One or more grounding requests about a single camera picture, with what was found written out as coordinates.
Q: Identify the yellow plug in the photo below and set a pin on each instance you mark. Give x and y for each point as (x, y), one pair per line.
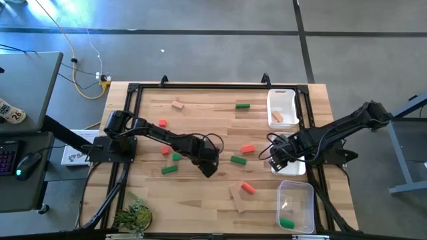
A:
(105, 85)

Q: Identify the white box left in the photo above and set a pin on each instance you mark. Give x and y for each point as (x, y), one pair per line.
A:
(75, 158)

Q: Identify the thick black diagonal bar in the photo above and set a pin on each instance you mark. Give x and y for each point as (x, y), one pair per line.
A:
(66, 135)

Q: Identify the green wooden cube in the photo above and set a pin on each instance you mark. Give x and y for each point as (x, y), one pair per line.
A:
(176, 156)

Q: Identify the black aluminium table frame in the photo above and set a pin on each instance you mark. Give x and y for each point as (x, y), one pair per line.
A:
(217, 86)

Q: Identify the red wooden cube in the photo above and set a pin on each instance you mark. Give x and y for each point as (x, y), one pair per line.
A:
(165, 150)
(162, 123)

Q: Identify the green wooden cylinder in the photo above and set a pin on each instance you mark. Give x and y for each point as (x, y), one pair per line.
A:
(287, 223)

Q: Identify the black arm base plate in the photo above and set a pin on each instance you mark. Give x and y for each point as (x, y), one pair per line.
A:
(100, 151)
(347, 155)

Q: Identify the backlit black keyboard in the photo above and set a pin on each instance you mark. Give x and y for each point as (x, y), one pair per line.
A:
(8, 156)

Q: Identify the green rectangular wooden block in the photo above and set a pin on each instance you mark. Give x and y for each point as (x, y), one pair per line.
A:
(242, 106)
(169, 169)
(238, 160)

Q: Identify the black diagonal frame strut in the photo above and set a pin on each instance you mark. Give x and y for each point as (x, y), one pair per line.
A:
(328, 200)
(113, 191)

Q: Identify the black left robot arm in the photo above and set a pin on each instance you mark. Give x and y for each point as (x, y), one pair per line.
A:
(156, 131)

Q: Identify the black computer mouse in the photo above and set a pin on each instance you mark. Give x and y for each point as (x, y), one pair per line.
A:
(28, 165)

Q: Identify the black frame clamp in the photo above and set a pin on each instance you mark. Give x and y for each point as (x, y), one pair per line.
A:
(266, 79)
(163, 80)

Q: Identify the grey desk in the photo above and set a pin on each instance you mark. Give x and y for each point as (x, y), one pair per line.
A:
(30, 90)

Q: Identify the desk caster wheel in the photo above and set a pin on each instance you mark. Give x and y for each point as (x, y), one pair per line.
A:
(43, 209)

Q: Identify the white plastic bin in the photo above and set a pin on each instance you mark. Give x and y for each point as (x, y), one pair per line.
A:
(287, 96)
(297, 168)

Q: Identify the black desk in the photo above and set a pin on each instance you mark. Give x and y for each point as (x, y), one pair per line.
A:
(23, 193)

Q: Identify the small potted green plant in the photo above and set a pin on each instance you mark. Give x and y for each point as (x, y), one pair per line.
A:
(133, 216)

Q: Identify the blue-grey metal stand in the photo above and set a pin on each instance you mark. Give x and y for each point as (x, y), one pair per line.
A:
(405, 150)

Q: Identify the long natural wooden plank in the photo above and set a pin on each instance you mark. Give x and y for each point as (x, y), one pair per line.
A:
(237, 197)

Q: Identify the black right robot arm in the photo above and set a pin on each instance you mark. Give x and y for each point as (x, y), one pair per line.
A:
(333, 131)

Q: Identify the natural wooden block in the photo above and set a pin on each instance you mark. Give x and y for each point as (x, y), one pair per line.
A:
(277, 116)
(177, 104)

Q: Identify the clear plastic bin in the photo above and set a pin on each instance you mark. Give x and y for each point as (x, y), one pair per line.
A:
(300, 200)

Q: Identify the white item with 26 print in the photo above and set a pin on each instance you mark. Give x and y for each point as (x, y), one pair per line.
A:
(11, 113)

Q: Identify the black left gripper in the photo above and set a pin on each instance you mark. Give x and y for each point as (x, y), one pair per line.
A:
(205, 151)

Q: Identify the red rectangular wooden block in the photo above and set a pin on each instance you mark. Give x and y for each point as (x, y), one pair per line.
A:
(248, 187)
(247, 148)

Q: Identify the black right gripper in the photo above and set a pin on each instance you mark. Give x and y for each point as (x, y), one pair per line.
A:
(287, 146)

